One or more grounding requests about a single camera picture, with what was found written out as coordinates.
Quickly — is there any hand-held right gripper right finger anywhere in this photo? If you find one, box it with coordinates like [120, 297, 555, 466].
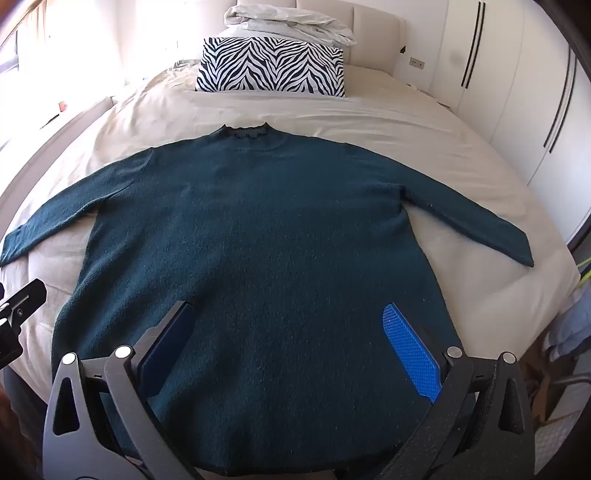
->
[379, 302, 539, 480]

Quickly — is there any white folded duvet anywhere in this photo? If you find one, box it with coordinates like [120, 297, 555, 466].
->
[224, 4, 357, 47]

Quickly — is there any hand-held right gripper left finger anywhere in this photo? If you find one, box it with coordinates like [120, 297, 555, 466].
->
[41, 300, 206, 480]

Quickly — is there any beige bed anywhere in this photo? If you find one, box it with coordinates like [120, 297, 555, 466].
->
[0, 60, 580, 402]

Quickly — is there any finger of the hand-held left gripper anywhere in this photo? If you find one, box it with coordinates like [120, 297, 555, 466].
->
[0, 281, 48, 326]
[0, 323, 24, 370]

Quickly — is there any black wardrobe handle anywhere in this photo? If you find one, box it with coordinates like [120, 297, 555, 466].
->
[549, 60, 579, 154]
[545, 48, 574, 148]
[466, 4, 487, 89]
[462, 2, 482, 88]

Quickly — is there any zebra print pillow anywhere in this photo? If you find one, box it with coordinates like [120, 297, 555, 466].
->
[195, 37, 346, 99]

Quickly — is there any white wardrobe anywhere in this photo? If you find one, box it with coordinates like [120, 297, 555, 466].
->
[427, 0, 591, 245]

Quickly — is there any light blue cloth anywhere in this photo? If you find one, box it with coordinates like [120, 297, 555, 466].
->
[547, 300, 591, 363]

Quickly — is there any dark teal blanket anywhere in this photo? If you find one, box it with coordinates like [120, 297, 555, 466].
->
[0, 122, 535, 476]

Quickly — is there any beige padded headboard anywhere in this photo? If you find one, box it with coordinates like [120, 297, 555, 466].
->
[235, 0, 407, 77]

